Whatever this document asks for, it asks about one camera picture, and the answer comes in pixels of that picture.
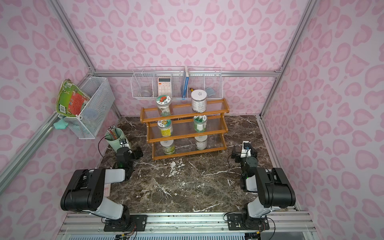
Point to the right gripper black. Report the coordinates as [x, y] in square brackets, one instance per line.
[238, 151]

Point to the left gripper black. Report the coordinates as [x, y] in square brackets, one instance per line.
[132, 153]

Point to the green label seed jar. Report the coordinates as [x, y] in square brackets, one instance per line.
[200, 123]

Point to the sunflower lid yellow jar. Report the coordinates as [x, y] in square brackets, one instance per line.
[165, 127]

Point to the tomato lid seed jar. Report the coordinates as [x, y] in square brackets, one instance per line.
[164, 105]

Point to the white lid grey jar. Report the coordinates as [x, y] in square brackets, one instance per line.
[199, 100]

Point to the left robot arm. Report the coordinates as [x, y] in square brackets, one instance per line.
[85, 193]

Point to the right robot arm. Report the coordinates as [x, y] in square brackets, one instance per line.
[273, 189]

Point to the bottom left seed jar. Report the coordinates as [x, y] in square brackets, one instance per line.
[168, 147]

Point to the wooden three-tier shelf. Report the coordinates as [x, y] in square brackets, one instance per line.
[183, 129]

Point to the mint green pencil cup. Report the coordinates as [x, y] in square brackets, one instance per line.
[115, 144]

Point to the coloured pencils bundle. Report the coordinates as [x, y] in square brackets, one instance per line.
[113, 133]

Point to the pink calculator on table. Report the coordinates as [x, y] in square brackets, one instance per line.
[107, 190]

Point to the white mesh side basket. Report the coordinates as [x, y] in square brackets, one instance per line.
[87, 125]

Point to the clear cup in basket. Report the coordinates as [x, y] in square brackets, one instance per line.
[146, 92]

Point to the grey blue cup in basket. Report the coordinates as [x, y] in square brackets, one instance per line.
[210, 92]

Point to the mint star hook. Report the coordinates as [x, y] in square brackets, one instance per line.
[61, 124]

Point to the green snack bag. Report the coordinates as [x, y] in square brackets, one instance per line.
[71, 99]

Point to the pink calculator in basket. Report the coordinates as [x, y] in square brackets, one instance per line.
[165, 86]

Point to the blue book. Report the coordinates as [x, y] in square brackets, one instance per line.
[184, 85]

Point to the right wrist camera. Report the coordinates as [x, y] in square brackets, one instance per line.
[246, 149]

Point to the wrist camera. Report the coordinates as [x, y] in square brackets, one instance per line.
[125, 144]
[246, 149]

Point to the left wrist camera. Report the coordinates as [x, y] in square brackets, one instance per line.
[125, 144]

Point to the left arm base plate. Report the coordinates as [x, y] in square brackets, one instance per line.
[134, 222]

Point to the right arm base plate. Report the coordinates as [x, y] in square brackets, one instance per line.
[237, 222]

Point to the white wire wall basket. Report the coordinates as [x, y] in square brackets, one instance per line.
[200, 79]

